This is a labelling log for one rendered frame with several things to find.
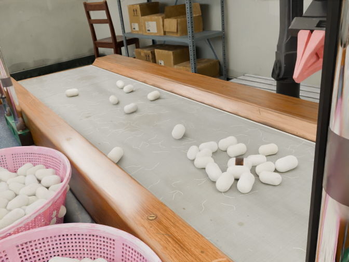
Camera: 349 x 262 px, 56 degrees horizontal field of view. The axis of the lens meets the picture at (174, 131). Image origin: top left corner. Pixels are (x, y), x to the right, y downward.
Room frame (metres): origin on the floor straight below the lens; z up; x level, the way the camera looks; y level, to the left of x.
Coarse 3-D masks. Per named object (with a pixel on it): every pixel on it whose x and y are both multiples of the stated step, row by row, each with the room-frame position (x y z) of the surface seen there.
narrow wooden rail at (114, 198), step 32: (32, 96) 0.89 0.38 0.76; (32, 128) 0.73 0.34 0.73; (64, 128) 0.63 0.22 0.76; (96, 160) 0.47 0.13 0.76; (96, 192) 0.39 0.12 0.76; (128, 192) 0.37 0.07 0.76; (128, 224) 0.31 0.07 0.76; (160, 224) 0.30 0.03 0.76; (160, 256) 0.25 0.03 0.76; (192, 256) 0.25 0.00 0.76; (224, 256) 0.24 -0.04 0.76
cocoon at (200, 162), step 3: (207, 156) 0.46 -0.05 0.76; (195, 159) 0.46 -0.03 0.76; (198, 159) 0.45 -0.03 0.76; (201, 159) 0.45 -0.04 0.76; (204, 159) 0.45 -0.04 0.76; (207, 159) 0.45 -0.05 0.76; (210, 159) 0.45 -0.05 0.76; (195, 162) 0.45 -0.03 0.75; (198, 162) 0.45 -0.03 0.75; (201, 162) 0.45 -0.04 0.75; (204, 162) 0.45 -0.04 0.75; (207, 162) 0.45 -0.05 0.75; (210, 162) 0.45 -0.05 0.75; (213, 162) 0.45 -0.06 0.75; (195, 165) 0.45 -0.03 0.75; (198, 165) 0.45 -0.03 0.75; (201, 165) 0.45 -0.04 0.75; (204, 165) 0.45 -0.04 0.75
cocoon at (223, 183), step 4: (224, 172) 0.40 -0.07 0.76; (228, 172) 0.40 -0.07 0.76; (220, 176) 0.40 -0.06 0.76; (224, 176) 0.39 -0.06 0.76; (228, 176) 0.39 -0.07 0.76; (232, 176) 0.40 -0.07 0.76; (220, 180) 0.38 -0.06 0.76; (224, 180) 0.38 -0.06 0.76; (228, 180) 0.38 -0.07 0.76; (232, 180) 0.39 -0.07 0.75; (216, 184) 0.39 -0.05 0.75; (220, 184) 0.38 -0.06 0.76; (224, 184) 0.38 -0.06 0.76; (228, 184) 0.38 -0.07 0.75; (220, 188) 0.38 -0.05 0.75; (224, 188) 0.38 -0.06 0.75; (228, 188) 0.38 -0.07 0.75
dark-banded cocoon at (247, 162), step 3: (231, 159) 0.44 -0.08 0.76; (234, 159) 0.43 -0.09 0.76; (246, 159) 0.43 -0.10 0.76; (228, 162) 0.44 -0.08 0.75; (231, 162) 0.43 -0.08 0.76; (234, 162) 0.43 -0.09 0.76; (246, 162) 0.42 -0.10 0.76; (249, 162) 0.43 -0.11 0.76; (228, 165) 0.43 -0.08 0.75; (231, 165) 0.43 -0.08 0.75; (246, 165) 0.42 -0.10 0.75; (249, 165) 0.42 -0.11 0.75; (249, 168) 0.42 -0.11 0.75
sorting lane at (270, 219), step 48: (48, 96) 0.96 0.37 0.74; (96, 96) 0.91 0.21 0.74; (144, 96) 0.86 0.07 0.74; (96, 144) 0.59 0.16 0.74; (144, 144) 0.56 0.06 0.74; (192, 144) 0.54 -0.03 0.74; (288, 144) 0.50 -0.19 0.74; (192, 192) 0.39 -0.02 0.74; (240, 192) 0.38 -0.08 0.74; (288, 192) 0.37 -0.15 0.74; (240, 240) 0.29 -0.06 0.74; (288, 240) 0.28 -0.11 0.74
